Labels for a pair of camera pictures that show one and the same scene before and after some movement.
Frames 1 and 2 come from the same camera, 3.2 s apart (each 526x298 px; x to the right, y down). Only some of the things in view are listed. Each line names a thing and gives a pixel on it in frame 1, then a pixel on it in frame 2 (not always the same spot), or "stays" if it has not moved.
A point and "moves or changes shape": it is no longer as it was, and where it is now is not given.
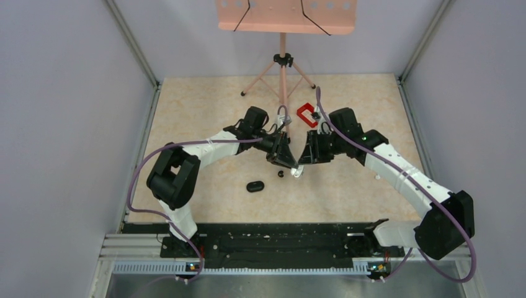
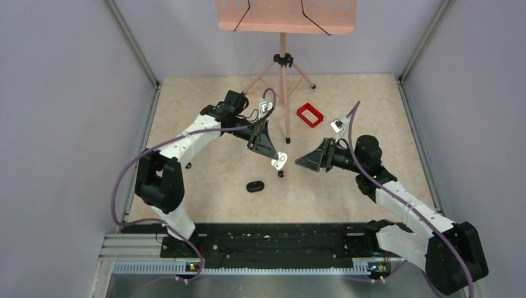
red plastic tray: [305, 113] stays
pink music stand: [325, 17] stays
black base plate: [282, 246] stays
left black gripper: [281, 153] -> [260, 143]
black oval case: [255, 186] stays
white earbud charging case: [297, 172] moves or changes shape
